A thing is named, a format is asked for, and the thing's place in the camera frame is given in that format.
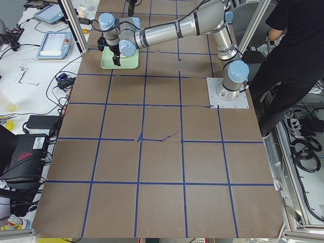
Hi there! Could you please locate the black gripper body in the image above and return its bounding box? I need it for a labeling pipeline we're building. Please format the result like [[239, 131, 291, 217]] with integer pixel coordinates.
[[127, 0, 135, 16], [108, 44, 120, 59]]

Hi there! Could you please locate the light green tray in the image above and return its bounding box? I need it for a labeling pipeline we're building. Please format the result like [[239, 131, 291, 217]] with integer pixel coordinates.
[[100, 17, 140, 70]]

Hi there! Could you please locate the gold metal cylinder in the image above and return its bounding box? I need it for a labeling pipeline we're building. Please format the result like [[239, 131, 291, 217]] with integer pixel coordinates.
[[82, 29, 90, 34]]

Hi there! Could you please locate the black power adapter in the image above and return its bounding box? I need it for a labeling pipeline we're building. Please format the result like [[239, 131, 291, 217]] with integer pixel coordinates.
[[78, 17, 92, 25]]

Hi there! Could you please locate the teach pendant near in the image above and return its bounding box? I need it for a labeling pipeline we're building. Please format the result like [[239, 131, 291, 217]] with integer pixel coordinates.
[[36, 32, 72, 59]]

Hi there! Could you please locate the teach pendant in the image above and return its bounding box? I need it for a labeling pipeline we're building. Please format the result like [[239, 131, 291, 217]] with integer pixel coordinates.
[[33, 5, 64, 24], [36, 32, 72, 59]]

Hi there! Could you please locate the teach pendant far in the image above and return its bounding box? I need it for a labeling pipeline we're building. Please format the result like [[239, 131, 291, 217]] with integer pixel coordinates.
[[33, 5, 64, 24]]

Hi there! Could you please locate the black power brick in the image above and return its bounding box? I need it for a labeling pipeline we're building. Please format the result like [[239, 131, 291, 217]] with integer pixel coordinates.
[[26, 115, 59, 130]]

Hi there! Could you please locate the grey office chair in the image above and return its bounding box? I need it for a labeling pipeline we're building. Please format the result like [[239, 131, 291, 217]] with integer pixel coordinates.
[[232, 2, 275, 64]]

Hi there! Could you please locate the black computer box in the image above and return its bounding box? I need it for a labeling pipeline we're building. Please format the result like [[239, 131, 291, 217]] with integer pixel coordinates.
[[1, 126, 50, 183]]

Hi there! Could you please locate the person in black clothes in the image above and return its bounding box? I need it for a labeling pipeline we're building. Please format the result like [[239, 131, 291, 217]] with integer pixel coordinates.
[[250, 1, 323, 138]]

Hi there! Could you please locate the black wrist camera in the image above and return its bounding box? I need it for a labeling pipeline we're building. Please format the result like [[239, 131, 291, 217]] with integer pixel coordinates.
[[97, 36, 107, 52]]

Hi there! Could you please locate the aluminium frame post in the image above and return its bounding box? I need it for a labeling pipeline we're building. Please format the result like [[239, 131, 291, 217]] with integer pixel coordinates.
[[57, 0, 88, 54]]

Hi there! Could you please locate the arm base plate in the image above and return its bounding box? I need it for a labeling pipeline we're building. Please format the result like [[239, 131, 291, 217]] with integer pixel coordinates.
[[207, 77, 249, 109]]

